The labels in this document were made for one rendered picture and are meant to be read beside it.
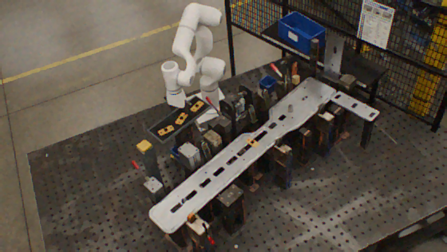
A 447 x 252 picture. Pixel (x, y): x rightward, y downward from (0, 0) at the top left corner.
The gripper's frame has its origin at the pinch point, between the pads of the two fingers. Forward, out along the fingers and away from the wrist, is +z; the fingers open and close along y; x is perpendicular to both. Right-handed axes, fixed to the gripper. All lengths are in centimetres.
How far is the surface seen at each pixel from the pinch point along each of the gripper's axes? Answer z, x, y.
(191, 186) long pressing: 23.5, -29.3, 19.5
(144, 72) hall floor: 123, 135, -142
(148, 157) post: 13.8, -27.0, -7.1
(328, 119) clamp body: 19, 40, 74
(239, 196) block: 21, -27, 47
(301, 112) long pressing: 23, 44, 56
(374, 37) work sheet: 3, 102, 83
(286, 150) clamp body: 19, 9, 59
